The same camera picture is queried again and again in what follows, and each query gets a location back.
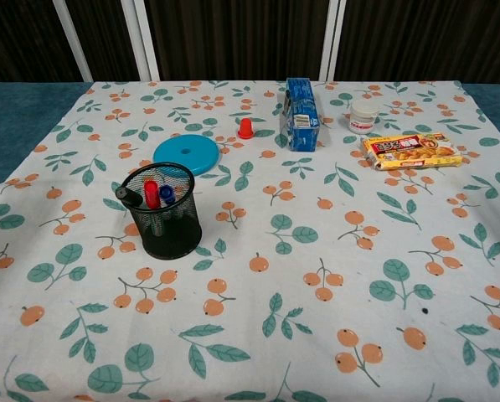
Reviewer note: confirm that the blue marker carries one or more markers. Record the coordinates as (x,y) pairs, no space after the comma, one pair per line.
(166,193)

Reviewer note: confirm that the small black round object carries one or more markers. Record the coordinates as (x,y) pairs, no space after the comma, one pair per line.
(170,238)

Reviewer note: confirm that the blue carton box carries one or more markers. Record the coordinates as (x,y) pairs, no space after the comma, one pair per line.
(302,138)

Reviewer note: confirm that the black marker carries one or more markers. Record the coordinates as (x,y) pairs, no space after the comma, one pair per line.
(128,196)

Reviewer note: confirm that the blue round disc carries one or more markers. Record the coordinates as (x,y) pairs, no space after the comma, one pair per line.
(203,156)

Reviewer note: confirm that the small red cap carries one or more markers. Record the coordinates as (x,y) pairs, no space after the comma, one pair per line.
(245,129)

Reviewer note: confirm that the floral orange fruit tablecloth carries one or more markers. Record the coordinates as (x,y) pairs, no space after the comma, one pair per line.
(274,272)

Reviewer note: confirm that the red marker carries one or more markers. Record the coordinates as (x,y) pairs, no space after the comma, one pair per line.
(151,192)

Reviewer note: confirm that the white frame post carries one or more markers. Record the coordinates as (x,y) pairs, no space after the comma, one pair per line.
(73,42)
(332,42)
(145,42)

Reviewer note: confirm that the yellow curry roux box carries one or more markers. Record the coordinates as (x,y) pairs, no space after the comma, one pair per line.
(413,153)

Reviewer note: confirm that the small white jar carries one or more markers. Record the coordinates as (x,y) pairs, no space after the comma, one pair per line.
(363,117)

